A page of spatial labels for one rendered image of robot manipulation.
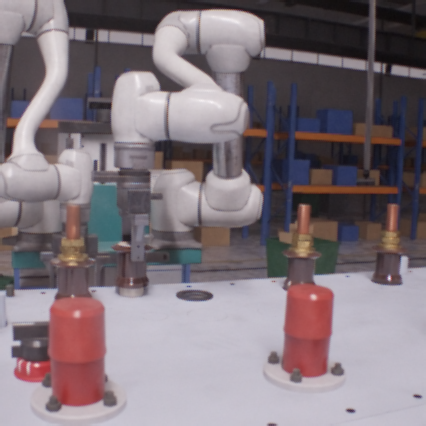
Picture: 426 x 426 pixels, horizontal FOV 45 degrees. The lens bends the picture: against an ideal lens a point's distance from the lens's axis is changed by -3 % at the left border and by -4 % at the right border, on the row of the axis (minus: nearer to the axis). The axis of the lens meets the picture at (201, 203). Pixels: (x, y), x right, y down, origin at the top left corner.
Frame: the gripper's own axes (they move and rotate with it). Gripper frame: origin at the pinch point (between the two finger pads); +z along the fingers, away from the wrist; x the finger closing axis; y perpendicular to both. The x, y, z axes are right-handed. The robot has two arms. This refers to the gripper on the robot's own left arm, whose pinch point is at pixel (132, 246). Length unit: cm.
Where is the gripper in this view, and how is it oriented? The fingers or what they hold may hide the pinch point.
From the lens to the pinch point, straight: 118.9
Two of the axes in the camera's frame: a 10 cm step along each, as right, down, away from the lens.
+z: -0.4, 9.9, 1.0
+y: 9.4, 0.0, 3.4
